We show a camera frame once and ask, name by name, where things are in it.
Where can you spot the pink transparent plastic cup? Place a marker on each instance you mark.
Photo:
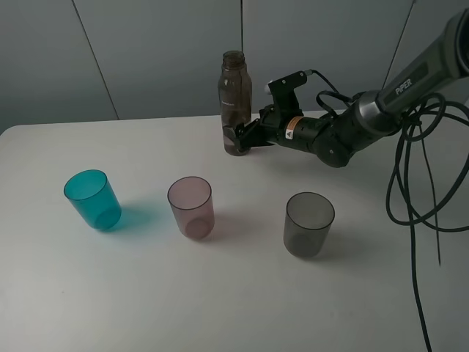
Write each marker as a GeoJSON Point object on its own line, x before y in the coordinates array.
{"type": "Point", "coordinates": [191, 202]}

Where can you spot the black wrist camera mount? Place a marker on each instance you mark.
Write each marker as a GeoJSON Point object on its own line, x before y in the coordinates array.
{"type": "Point", "coordinates": [283, 94]}

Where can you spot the grey transparent plastic cup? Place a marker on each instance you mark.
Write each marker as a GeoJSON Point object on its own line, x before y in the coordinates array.
{"type": "Point", "coordinates": [307, 222]}

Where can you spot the teal transparent plastic cup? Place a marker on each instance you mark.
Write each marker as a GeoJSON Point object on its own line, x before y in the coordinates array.
{"type": "Point", "coordinates": [91, 194]}

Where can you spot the smoky transparent water bottle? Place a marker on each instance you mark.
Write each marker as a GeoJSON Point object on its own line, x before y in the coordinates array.
{"type": "Point", "coordinates": [235, 96]}

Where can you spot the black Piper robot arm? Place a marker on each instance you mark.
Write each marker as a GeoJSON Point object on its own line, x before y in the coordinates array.
{"type": "Point", "coordinates": [351, 124]}

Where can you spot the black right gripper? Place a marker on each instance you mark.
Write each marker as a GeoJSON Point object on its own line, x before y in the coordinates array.
{"type": "Point", "coordinates": [292, 131]}

